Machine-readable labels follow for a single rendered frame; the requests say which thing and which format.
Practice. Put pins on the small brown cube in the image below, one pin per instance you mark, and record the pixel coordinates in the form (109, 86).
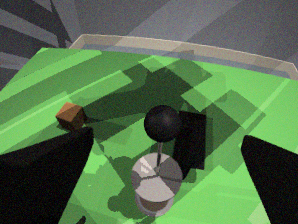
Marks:
(71, 116)

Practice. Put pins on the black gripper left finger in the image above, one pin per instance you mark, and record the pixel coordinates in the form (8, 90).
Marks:
(36, 182)

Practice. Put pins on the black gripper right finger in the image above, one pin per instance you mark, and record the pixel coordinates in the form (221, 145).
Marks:
(274, 172)

